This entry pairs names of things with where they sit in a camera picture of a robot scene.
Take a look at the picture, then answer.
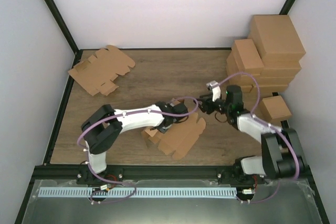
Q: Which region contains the medium lower folded box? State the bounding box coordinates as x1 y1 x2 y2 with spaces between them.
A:
226 53 255 86

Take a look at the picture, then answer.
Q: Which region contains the large top folded box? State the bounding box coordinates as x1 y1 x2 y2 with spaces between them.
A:
248 15 306 62

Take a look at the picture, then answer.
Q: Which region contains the light blue slotted cable duct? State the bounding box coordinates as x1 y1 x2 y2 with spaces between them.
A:
38 187 237 199

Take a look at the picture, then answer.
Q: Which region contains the medium folded box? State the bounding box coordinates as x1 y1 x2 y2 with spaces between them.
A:
232 39 264 75
228 75 255 93
226 53 255 86

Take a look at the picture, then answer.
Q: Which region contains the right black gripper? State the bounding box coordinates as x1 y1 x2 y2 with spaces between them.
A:
193 93 230 115

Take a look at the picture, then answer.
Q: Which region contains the small folded box right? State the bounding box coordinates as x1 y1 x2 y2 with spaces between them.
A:
259 95 292 124

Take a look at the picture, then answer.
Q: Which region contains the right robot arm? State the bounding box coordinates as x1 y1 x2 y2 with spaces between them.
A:
198 81 308 184

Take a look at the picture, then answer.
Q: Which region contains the stack of cardboard blanks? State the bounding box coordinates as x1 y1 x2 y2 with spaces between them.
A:
68 45 135 96

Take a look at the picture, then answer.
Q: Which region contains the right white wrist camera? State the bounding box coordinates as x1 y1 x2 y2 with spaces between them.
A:
206 81 221 102

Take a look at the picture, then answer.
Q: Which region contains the medium bottom folded box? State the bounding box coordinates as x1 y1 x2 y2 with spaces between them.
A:
228 75 255 93

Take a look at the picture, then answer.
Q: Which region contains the large folded box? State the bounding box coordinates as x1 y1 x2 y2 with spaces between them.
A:
249 84 289 94
248 15 306 62
260 61 301 77
256 76 294 86

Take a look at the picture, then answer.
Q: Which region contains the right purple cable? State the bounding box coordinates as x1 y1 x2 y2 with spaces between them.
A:
216 72 302 204

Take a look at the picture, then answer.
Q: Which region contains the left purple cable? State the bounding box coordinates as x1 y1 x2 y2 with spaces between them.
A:
77 97 200 205

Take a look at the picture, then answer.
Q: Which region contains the black aluminium frame rail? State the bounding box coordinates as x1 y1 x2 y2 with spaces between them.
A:
31 165 312 180

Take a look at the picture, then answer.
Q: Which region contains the large bottom folded box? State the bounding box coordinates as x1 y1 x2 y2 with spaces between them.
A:
249 84 289 94

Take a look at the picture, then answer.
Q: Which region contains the medium top folded box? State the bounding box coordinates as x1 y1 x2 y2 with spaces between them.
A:
232 39 264 75

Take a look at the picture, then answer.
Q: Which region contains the purple cable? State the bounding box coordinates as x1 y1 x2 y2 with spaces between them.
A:
216 72 302 204
77 97 200 205

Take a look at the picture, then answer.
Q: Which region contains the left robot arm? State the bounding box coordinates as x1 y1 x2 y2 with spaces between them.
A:
77 101 190 185

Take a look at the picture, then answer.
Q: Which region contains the cardboard box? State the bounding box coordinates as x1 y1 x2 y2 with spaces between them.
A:
141 112 206 161

